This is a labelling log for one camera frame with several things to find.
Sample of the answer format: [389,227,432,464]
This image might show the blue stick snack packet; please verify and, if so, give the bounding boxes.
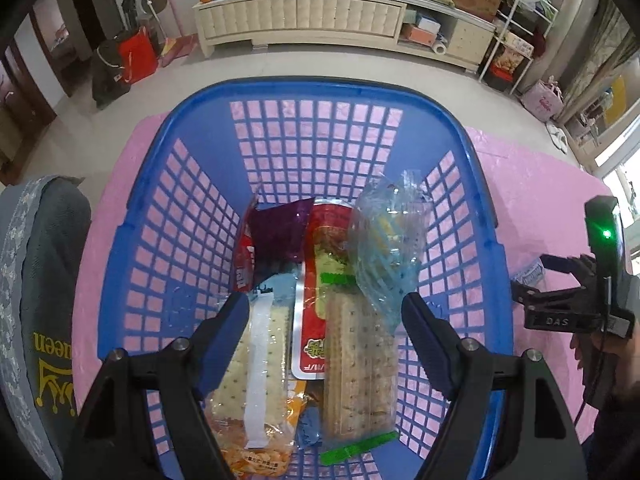
[512,257,547,286]

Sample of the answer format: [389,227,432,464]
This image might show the orange snack packet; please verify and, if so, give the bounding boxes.
[215,380,308,478]

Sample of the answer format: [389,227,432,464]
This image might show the small red snack packet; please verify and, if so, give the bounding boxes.
[232,225,261,293]

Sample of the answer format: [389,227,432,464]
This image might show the pink quilted bedspread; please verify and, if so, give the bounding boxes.
[75,110,621,436]

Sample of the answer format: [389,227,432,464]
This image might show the red bag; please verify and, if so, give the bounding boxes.
[117,27,157,85]

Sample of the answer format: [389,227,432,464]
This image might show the blue plastic basket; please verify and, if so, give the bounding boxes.
[74,80,516,480]

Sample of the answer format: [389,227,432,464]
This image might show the black bag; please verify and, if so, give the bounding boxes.
[91,42,132,110]

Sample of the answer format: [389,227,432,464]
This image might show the purple snack packet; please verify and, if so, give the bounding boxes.
[247,197,316,268]

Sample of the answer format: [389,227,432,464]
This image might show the yellow hanging garment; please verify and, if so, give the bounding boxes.
[602,75,628,128]

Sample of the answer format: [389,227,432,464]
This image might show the person's right forearm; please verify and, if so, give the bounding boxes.
[582,395,640,480]

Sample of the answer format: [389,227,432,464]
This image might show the pink broom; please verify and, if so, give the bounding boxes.
[159,0,198,68]

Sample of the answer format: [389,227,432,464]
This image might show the orange flat box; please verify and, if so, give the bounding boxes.
[402,26,437,46]

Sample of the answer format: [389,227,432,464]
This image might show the person's right hand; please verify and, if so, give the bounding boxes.
[570,331,623,408]

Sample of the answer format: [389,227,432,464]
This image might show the black cable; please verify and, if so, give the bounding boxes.
[574,275,613,431]

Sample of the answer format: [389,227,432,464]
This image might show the printed food carton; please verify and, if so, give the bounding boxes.
[492,42,533,78]

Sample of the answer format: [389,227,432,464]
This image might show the white strip cracker packet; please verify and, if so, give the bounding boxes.
[205,292,296,448]

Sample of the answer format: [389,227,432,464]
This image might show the dark wooden doorway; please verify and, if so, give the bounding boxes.
[32,0,108,98]

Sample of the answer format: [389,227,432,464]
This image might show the white metal rack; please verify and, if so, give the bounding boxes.
[477,0,558,96]

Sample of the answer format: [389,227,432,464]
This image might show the clear blue candy bag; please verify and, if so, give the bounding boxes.
[347,169,433,333]

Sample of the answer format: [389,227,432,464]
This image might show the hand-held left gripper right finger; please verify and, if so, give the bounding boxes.
[401,291,587,480]

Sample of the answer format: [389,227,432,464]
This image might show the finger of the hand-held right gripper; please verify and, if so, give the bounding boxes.
[511,282,588,317]
[540,256,593,286]

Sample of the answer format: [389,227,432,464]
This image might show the green edged cracker packet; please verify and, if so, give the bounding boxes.
[315,270,401,466]

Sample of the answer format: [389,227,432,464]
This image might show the large red green snack packet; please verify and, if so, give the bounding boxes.
[290,200,361,381]

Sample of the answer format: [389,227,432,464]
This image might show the white tv cabinet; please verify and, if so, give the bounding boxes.
[192,0,498,78]

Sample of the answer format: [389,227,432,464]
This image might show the brown wooden door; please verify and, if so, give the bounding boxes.
[0,45,56,131]

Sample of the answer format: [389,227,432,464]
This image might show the white slippers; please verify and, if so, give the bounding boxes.
[545,121,571,155]

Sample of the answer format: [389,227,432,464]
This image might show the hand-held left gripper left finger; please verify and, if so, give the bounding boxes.
[62,291,251,480]

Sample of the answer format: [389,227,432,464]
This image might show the pink gift bag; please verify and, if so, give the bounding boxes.
[521,76,563,121]

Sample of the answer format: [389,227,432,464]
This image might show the patterned beige curtain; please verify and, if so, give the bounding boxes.
[555,0,640,126]

